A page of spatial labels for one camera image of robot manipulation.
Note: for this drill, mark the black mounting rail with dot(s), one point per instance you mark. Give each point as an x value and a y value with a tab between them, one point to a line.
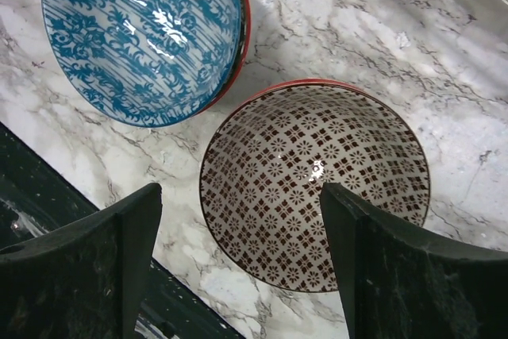
36	199

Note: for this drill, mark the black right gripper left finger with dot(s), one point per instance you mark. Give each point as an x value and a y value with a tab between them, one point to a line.
86	279

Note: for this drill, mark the blue floral patterned bowl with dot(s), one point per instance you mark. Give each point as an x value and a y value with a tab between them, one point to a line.
147	63

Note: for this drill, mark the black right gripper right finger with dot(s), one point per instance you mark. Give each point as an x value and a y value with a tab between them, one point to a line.
398	280

